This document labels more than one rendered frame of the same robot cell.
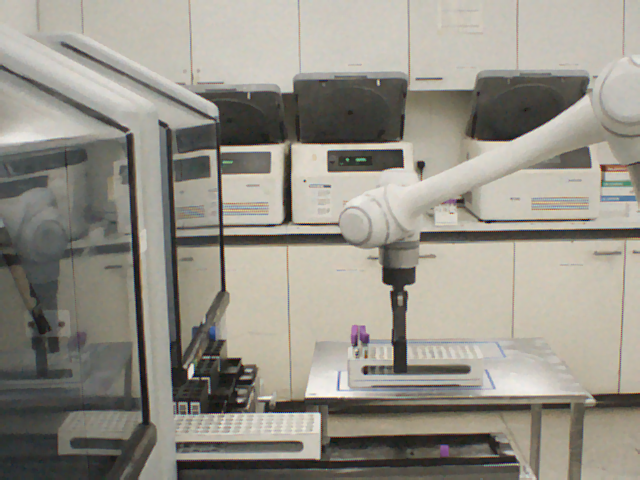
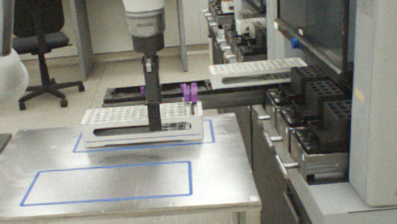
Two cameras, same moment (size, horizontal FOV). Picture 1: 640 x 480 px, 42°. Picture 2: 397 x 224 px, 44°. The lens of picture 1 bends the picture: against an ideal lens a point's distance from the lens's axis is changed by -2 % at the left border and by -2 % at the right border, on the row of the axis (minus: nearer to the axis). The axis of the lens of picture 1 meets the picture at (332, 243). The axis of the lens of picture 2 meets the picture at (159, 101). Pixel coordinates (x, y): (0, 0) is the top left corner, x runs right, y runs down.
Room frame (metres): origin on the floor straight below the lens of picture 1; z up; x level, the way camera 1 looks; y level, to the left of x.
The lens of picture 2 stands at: (2.94, -0.10, 1.32)
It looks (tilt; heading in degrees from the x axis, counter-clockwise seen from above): 20 degrees down; 182
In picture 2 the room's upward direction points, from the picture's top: 6 degrees counter-clockwise
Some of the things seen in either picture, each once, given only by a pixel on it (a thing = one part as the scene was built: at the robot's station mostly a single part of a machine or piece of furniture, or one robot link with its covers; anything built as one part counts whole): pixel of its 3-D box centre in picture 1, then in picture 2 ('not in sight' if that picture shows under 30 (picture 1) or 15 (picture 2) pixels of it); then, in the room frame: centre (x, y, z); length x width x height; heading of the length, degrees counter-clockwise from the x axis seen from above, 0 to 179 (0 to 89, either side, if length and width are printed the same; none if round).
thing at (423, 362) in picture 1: (414, 365); (143, 123); (1.81, -0.18, 0.85); 0.30 x 0.10 x 0.06; 88
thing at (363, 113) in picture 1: (350, 145); not in sight; (4.04, -0.10, 1.24); 0.62 x 0.56 x 0.69; 0
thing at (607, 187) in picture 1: (620, 186); not in sight; (4.19, -1.46, 1.01); 0.23 x 0.12 x 0.08; 89
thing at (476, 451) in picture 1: (338, 466); (202, 96); (1.44, 0.00, 0.78); 0.73 x 0.14 x 0.09; 90
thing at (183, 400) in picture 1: (188, 402); (307, 81); (1.59, 0.29, 0.85); 0.12 x 0.02 x 0.06; 0
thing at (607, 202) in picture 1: (615, 201); not in sight; (4.19, -1.44, 0.94); 0.23 x 0.13 x 0.07; 94
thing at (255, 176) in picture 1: (229, 152); not in sight; (4.04, 0.49, 1.22); 0.62 x 0.56 x 0.64; 178
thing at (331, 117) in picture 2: (219, 358); (334, 122); (1.90, 0.27, 0.85); 0.12 x 0.02 x 0.06; 179
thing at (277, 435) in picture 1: (238, 439); (256, 74); (1.44, 0.18, 0.83); 0.30 x 0.10 x 0.06; 90
